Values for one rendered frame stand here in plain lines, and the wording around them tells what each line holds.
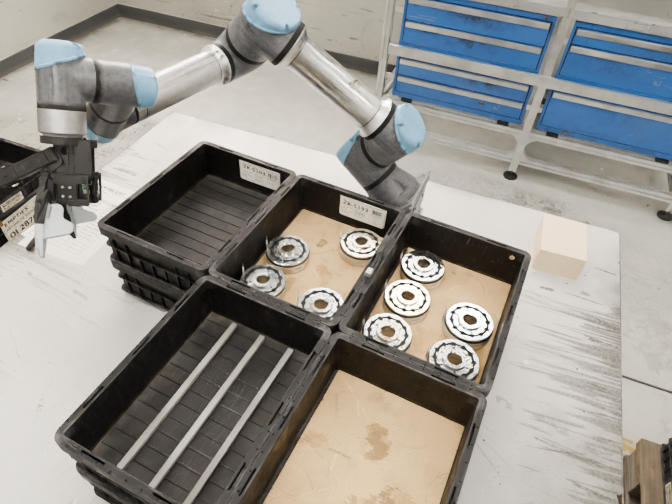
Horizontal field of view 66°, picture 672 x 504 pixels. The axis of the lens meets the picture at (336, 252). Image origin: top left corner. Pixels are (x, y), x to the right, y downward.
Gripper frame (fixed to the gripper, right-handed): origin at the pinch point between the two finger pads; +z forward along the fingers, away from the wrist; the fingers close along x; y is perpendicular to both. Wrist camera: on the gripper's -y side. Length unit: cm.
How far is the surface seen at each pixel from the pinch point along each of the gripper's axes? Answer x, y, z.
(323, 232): 32, 52, 1
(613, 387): 2, 119, 28
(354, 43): 293, 95, -86
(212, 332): 6.7, 27.6, 18.4
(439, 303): 10, 77, 11
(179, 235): 32.7, 16.4, 3.8
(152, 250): 14.5, 13.8, 3.3
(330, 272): 20, 53, 8
